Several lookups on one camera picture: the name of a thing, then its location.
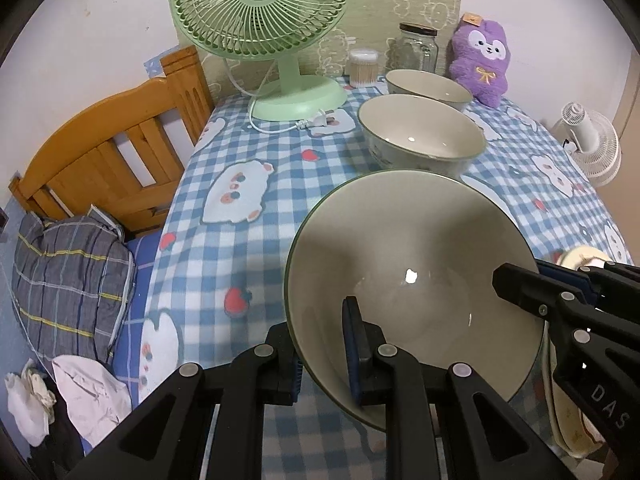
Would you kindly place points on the crumpled white cloth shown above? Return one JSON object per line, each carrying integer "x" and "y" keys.
{"x": 27, "y": 405}

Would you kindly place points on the blue patterned ceramic bowl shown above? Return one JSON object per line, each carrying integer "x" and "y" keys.
{"x": 420, "y": 125}
{"x": 425, "y": 85}
{"x": 400, "y": 240}

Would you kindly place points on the wooden bed headboard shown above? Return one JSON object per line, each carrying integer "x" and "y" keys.
{"x": 90, "y": 160}

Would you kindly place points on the purple plush toy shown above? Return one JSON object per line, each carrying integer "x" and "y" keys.
{"x": 482, "y": 60}

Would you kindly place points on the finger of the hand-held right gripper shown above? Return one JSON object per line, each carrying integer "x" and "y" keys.
{"x": 560, "y": 272}
{"x": 515, "y": 282}

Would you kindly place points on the blue bed sheet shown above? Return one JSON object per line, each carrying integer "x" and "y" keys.
{"x": 135, "y": 280}

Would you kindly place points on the white clip fan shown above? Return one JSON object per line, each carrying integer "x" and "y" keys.
{"x": 595, "y": 140}

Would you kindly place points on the glass jar with black lid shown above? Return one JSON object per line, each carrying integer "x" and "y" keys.
{"x": 415, "y": 50}

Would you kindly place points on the cotton swab container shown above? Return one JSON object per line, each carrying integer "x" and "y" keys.
{"x": 363, "y": 67}

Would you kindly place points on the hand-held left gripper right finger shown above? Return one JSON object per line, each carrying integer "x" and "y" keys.
{"x": 352, "y": 350}

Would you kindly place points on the cream yellow floral plate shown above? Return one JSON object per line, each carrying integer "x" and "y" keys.
{"x": 565, "y": 410}

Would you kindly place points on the grey plaid pillow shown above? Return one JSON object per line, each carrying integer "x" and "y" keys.
{"x": 70, "y": 285}

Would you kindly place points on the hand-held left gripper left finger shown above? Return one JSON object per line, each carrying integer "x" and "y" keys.
{"x": 296, "y": 380}

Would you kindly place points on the black clothing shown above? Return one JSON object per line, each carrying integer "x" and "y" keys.
{"x": 62, "y": 445}

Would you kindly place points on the blue checked tablecloth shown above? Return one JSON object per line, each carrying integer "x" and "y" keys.
{"x": 240, "y": 260}

